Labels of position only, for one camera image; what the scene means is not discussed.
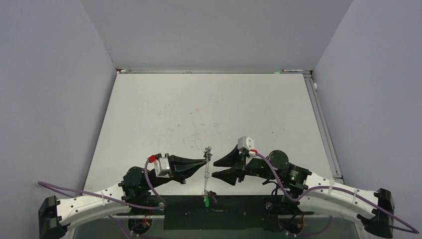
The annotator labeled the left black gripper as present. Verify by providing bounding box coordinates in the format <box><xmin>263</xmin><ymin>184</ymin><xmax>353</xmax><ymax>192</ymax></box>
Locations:
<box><xmin>145</xmin><ymin>153</ymin><xmax>206</xmax><ymax>190</ymax></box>

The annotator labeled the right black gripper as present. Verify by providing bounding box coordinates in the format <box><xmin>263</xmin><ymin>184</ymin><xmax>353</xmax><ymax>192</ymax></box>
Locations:
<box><xmin>212</xmin><ymin>144</ymin><xmax>280</xmax><ymax>183</ymax></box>

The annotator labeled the large silver keyring plate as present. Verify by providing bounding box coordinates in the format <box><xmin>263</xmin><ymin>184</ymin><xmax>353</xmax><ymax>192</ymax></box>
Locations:
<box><xmin>202</xmin><ymin>146</ymin><xmax>212</xmax><ymax>198</ymax></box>

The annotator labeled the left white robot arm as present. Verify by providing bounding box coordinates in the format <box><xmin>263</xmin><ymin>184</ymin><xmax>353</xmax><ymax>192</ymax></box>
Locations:
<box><xmin>38</xmin><ymin>153</ymin><xmax>211</xmax><ymax>239</ymax></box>

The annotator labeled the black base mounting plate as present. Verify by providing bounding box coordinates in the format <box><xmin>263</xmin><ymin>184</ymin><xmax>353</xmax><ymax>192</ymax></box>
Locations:
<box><xmin>126</xmin><ymin>195</ymin><xmax>311</xmax><ymax>234</ymax></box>

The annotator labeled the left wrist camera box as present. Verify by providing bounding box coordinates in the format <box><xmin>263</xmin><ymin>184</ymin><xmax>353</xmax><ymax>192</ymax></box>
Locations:
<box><xmin>147</xmin><ymin>153</ymin><xmax>171</xmax><ymax>178</ymax></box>

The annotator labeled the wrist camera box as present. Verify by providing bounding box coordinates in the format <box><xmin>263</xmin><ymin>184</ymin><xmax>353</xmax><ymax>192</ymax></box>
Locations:
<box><xmin>147</xmin><ymin>153</ymin><xmax>171</xmax><ymax>178</ymax></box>
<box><xmin>237</xmin><ymin>136</ymin><xmax>257</xmax><ymax>157</ymax></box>

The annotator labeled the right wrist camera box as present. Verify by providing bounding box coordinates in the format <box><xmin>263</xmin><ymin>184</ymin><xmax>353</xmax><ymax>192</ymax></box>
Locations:
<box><xmin>237</xmin><ymin>136</ymin><xmax>257</xmax><ymax>157</ymax></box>

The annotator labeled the aluminium frame rail right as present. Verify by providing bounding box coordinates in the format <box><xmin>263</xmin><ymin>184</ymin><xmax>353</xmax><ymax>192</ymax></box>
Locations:
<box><xmin>303</xmin><ymin>71</ymin><xmax>344</xmax><ymax>184</ymax></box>

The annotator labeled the aluminium frame rail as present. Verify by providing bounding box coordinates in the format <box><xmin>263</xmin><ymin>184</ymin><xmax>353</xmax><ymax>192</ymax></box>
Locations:
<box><xmin>116</xmin><ymin>69</ymin><xmax>312</xmax><ymax>75</ymax></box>
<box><xmin>303</xmin><ymin>71</ymin><xmax>344</xmax><ymax>184</ymax></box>

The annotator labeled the aluminium frame rail back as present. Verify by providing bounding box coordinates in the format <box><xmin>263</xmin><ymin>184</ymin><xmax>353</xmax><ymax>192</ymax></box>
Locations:
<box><xmin>116</xmin><ymin>69</ymin><xmax>312</xmax><ymax>75</ymax></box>

